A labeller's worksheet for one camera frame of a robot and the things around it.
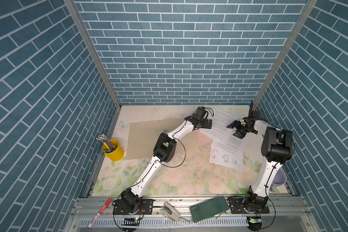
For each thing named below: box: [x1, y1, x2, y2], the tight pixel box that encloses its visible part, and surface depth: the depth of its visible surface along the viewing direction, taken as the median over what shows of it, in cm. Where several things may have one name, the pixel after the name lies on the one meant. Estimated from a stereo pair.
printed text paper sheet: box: [199, 108, 243, 141], surface depth 111 cm
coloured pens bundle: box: [95, 133, 117, 154], surface depth 84 cm
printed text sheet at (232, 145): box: [210, 134, 247, 160], surface depth 101 cm
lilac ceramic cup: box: [269, 165, 288, 193], surface depth 80 cm
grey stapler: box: [156, 201, 181, 221], surface depth 72 cm
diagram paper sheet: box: [209, 146, 244, 171], surface depth 93 cm
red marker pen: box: [87, 198, 112, 230], surface depth 73 cm
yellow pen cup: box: [102, 139, 125, 162], surface depth 86 cm
